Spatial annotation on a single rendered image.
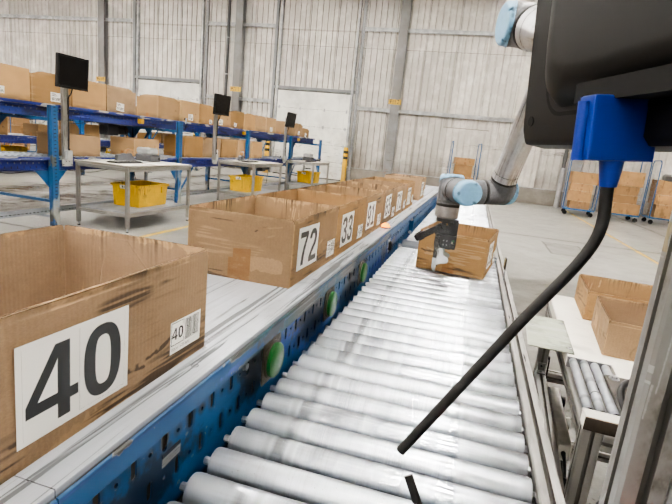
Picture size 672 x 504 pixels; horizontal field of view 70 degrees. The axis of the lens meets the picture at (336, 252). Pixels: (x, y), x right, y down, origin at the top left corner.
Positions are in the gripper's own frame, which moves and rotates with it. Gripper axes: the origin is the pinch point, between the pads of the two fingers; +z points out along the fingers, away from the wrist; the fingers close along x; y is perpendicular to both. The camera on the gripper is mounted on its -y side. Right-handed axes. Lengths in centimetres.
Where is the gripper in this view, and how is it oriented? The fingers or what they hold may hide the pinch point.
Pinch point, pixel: (433, 267)
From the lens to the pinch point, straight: 195.6
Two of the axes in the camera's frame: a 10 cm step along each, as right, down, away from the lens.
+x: 2.8, -1.8, 9.4
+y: 9.6, 1.5, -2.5
